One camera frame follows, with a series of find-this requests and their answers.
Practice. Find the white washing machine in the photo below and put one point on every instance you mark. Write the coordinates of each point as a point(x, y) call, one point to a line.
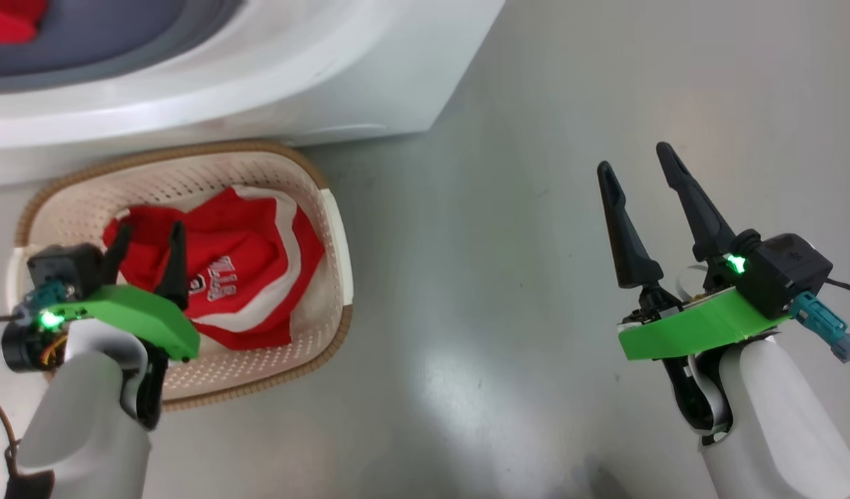
point(293, 83)

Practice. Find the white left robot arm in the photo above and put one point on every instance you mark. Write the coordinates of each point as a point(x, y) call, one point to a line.
point(85, 416)

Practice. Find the teal right camera connector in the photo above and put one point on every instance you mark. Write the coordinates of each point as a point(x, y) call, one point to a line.
point(821, 324)

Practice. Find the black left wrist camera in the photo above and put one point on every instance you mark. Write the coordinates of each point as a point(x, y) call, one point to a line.
point(64, 270)

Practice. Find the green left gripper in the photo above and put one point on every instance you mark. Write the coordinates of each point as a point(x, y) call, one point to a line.
point(140, 315)

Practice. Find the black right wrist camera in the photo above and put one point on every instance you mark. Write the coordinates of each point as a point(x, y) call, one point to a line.
point(785, 274)

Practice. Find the red jersey with white trim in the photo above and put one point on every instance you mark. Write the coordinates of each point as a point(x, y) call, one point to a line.
point(244, 277)

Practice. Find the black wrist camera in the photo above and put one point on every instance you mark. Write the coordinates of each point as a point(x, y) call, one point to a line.
point(64, 270)
point(785, 274)

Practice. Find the cream perforated laundry basket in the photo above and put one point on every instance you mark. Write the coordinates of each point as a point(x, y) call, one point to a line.
point(272, 173)

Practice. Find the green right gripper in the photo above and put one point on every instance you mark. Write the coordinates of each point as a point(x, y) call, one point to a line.
point(695, 329)

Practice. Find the grey rubber door seal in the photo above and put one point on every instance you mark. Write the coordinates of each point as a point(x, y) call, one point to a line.
point(106, 41)

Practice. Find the teal left camera connector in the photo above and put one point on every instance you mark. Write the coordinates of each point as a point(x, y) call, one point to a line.
point(42, 294)

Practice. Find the teal camera connector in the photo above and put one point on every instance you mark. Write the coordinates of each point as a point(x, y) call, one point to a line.
point(821, 324)
point(42, 294)

